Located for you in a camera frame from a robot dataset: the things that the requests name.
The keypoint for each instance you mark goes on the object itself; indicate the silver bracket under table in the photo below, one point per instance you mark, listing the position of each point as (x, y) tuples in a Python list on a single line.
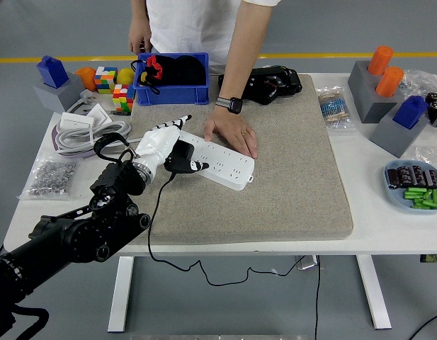
[(306, 263)]

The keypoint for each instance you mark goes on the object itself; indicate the person's left forearm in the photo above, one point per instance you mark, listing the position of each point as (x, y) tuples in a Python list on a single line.
[(243, 53)]

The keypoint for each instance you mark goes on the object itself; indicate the empty clear plastic bag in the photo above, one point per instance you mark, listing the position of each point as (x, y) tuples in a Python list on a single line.
[(430, 156)]

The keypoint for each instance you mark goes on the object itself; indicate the yellow ball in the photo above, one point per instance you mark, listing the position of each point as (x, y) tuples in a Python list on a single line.
[(126, 75)]

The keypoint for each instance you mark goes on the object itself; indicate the grey-brown mat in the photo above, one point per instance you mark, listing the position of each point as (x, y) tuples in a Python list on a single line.
[(275, 177)]

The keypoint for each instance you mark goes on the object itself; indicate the grey slotted block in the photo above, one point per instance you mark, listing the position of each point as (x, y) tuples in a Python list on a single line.
[(395, 138), (58, 95)]

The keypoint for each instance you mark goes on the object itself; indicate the multicoloured puzzle cube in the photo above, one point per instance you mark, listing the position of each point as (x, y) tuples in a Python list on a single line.
[(122, 99), (105, 80)]

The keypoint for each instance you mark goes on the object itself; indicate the black cloth pouch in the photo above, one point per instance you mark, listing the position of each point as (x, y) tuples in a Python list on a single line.
[(186, 71)]

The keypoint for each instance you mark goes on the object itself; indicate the red plastic clip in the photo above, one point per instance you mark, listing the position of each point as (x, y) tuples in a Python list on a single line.
[(155, 65)]

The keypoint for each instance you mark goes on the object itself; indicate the clear bag of resistors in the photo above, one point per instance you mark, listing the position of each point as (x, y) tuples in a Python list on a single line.
[(335, 110)]

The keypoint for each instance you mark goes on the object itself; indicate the blue plastic bin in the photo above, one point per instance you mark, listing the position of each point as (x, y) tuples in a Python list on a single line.
[(175, 95)]

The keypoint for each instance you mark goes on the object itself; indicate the orange cone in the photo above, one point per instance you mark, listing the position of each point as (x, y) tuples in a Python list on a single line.
[(86, 76)]

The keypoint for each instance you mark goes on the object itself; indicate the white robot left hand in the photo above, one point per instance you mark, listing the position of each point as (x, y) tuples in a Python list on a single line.
[(158, 141)]

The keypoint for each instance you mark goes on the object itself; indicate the dark green box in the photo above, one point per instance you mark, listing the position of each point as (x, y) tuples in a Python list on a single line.
[(432, 258)]

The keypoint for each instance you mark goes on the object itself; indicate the black electronic device housing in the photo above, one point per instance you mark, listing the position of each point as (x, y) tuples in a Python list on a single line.
[(278, 85)]

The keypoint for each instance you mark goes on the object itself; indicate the black cylindrical capacitor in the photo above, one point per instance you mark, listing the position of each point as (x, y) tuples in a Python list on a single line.
[(392, 178), (418, 176), (432, 179), (404, 176)]

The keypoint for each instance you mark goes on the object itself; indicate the white power strip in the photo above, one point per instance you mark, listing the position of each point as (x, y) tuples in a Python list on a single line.
[(225, 166)]

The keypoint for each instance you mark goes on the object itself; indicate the clear bag of screws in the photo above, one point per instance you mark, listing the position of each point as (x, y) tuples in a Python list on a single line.
[(48, 175)]

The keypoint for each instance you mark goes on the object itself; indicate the green cylindrical cell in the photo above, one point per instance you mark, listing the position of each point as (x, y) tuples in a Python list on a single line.
[(436, 197), (416, 190), (423, 202), (413, 195), (429, 206), (428, 195)]

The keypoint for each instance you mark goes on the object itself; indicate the black plug adapter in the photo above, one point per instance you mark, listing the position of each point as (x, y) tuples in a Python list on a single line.
[(184, 150)]

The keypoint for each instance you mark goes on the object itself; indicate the grey two-hole block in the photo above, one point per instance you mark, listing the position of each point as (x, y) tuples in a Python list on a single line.
[(367, 102)]

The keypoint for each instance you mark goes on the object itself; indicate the purple flat pad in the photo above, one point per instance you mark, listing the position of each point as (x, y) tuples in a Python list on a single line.
[(54, 141)]

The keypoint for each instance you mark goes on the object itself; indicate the blue-grey plate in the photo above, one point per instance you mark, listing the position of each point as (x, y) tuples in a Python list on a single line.
[(395, 200)]

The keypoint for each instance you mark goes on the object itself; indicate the black wristwatch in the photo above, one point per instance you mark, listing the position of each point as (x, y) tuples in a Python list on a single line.
[(235, 105)]

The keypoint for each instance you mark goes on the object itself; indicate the person's left hand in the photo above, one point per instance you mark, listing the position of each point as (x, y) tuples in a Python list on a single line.
[(232, 131)]

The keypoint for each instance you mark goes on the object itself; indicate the person's right forearm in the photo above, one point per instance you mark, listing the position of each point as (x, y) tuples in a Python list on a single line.
[(141, 12)]

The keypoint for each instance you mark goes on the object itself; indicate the white wall switch panel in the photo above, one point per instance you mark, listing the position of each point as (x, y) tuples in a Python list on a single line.
[(75, 121), (99, 115)]

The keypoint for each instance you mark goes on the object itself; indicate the blue house-shaped block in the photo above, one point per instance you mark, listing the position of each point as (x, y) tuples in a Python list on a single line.
[(409, 113), (52, 72)]

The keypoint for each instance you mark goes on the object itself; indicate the person's right hand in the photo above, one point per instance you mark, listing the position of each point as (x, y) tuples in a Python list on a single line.
[(137, 37)]

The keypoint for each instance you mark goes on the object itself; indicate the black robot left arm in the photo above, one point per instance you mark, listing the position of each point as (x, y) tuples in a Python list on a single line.
[(108, 184)]

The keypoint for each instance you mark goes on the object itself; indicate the white table leg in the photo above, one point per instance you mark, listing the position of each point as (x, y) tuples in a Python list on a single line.
[(119, 301), (375, 301)]

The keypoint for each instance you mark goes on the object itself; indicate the orange cylinder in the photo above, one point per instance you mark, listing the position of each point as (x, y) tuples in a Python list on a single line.
[(380, 60), (390, 81)]

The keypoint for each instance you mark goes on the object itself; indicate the clear bag of small parts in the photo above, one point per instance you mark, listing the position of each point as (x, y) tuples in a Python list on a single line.
[(416, 79)]

